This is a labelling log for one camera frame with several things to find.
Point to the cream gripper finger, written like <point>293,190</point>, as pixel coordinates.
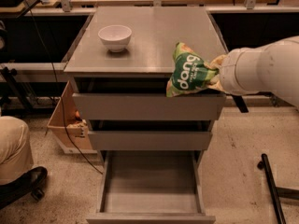
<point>217,62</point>
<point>215,84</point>

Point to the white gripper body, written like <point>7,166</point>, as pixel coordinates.
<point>231,73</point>

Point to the green rice chip bag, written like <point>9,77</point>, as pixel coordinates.
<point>191,74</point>

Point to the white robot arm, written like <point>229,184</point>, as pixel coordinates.
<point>271,68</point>

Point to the grey drawer cabinet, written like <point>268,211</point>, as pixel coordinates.
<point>155,32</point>

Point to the grey top drawer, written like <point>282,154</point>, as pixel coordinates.
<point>136,98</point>

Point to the grey drawer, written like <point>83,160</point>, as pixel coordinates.
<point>136,98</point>
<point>151,135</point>
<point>150,187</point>

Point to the grey middle drawer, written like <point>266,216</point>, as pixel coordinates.
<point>151,135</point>

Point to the grey bottom drawer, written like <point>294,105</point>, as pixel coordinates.
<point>150,187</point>

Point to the white ceramic bowl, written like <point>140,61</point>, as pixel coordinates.
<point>115,37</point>

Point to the black metal stand base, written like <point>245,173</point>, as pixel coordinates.
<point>276,192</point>

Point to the person leg beige trousers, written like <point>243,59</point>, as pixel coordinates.
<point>15,150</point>

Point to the black table leg bracket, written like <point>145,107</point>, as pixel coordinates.
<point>240,104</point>

